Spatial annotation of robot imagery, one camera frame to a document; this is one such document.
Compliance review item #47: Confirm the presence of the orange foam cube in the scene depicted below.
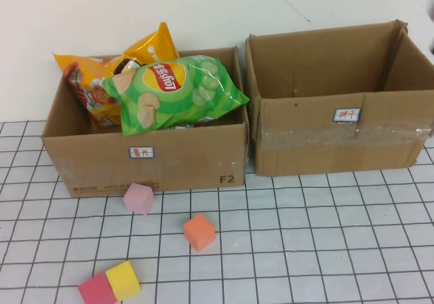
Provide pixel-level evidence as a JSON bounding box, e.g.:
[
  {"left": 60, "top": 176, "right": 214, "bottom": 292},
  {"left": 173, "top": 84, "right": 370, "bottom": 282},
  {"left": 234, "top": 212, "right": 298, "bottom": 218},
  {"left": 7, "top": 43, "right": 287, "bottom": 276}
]
[{"left": 182, "top": 213, "right": 217, "bottom": 252}]

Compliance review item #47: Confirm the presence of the pink foam cube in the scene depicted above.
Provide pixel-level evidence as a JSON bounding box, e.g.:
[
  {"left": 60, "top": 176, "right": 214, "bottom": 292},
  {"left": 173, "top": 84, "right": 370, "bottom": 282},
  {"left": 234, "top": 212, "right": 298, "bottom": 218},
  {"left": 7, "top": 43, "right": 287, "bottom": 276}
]
[{"left": 122, "top": 183, "right": 155, "bottom": 216}]

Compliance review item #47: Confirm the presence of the cardboard box with F2 print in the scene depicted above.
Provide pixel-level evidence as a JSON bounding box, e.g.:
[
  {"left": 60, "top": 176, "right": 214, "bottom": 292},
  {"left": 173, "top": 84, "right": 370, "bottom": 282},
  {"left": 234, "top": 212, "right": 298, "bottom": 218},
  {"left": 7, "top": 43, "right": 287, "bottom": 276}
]
[{"left": 40, "top": 47, "right": 250, "bottom": 199}]

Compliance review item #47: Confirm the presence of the red foam cube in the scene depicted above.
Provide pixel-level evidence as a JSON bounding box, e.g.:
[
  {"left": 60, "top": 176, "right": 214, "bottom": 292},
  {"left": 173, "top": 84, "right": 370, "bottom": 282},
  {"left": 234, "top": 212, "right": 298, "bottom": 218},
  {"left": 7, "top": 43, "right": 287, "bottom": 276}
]
[{"left": 77, "top": 272, "right": 118, "bottom": 304}]

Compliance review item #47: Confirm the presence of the white label with red writing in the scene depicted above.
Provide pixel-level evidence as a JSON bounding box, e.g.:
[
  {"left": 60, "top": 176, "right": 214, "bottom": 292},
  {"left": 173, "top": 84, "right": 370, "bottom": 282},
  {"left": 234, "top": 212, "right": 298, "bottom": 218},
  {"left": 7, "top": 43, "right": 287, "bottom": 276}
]
[{"left": 127, "top": 146, "right": 155, "bottom": 159}]

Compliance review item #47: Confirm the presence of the green Lay's chips bag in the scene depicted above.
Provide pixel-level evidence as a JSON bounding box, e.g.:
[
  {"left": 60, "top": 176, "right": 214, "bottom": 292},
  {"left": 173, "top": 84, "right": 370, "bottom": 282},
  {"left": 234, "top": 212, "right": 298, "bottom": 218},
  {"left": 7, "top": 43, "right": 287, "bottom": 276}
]
[{"left": 101, "top": 54, "right": 251, "bottom": 138}]

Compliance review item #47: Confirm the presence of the yellow foam cube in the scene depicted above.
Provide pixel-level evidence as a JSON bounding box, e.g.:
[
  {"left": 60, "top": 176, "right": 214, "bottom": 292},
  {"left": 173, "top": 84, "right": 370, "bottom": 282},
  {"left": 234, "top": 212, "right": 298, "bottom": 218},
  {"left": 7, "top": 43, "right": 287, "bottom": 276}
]
[{"left": 104, "top": 260, "right": 142, "bottom": 301}]

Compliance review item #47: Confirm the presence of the orange potato chips bag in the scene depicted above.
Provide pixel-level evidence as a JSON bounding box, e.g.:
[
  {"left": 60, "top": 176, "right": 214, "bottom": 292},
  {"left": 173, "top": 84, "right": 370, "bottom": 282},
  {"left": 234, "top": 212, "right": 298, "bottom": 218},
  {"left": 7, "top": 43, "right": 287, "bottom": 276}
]
[{"left": 53, "top": 21, "right": 180, "bottom": 131}]

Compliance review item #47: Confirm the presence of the white grid tablecloth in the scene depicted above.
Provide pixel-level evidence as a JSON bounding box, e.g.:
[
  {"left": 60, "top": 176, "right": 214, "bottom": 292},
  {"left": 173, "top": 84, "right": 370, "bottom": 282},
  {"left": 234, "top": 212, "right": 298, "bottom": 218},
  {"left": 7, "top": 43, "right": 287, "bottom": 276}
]
[{"left": 0, "top": 120, "right": 434, "bottom": 304}]

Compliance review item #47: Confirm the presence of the cardboard box with clear tape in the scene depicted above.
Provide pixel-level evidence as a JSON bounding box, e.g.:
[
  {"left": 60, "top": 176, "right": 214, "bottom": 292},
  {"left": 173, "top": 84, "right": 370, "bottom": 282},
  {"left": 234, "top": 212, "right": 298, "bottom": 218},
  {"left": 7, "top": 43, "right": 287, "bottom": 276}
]
[{"left": 243, "top": 19, "right": 434, "bottom": 177}]

